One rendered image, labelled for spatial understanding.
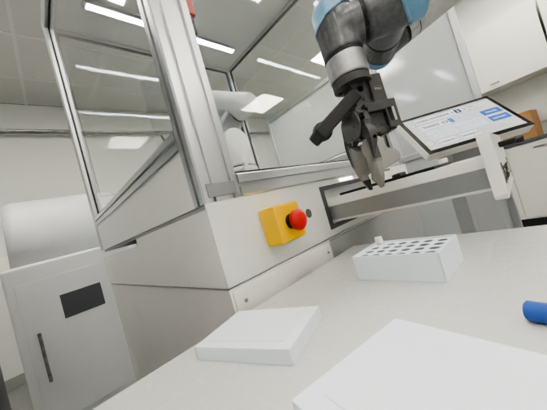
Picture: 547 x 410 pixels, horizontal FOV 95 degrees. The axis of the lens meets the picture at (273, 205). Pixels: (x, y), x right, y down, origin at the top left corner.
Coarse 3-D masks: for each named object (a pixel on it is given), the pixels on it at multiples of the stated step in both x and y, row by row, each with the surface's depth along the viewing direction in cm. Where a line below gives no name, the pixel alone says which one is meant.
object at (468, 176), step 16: (464, 160) 63; (480, 160) 43; (416, 176) 50; (432, 176) 48; (448, 176) 46; (464, 176) 44; (480, 176) 43; (352, 192) 60; (368, 192) 57; (384, 192) 55; (400, 192) 52; (416, 192) 50; (432, 192) 48; (448, 192) 46; (464, 192) 45; (480, 192) 43; (336, 208) 63; (352, 208) 60; (368, 208) 58; (384, 208) 55; (400, 208) 53
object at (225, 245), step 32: (288, 192) 56; (320, 192) 64; (192, 224) 46; (224, 224) 43; (256, 224) 48; (320, 224) 61; (352, 224) 71; (128, 256) 80; (160, 256) 60; (192, 256) 48; (224, 256) 41; (256, 256) 46; (288, 256) 51; (224, 288) 42
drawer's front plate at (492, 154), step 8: (480, 136) 41; (488, 136) 40; (496, 136) 50; (480, 144) 41; (488, 144) 40; (496, 144) 45; (480, 152) 41; (488, 152) 40; (496, 152) 41; (504, 152) 58; (488, 160) 40; (496, 160) 40; (504, 160) 51; (488, 168) 41; (496, 168) 40; (488, 176) 41; (496, 176) 40; (504, 176) 42; (512, 176) 60; (496, 184) 40; (504, 184) 40; (496, 192) 40; (504, 192) 40
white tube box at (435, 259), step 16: (400, 240) 42; (416, 240) 40; (432, 240) 38; (448, 240) 35; (352, 256) 40; (368, 256) 38; (384, 256) 36; (400, 256) 34; (416, 256) 32; (432, 256) 31; (448, 256) 32; (368, 272) 38; (384, 272) 36; (400, 272) 34; (416, 272) 33; (432, 272) 31; (448, 272) 31
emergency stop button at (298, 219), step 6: (294, 210) 46; (300, 210) 46; (294, 216) 45; (300, 216) 45; (306, 216) 47; (294, 222) 45; (300, 222) 45; (306, 222) 46; (294, 228) 45; (300, 228) 45
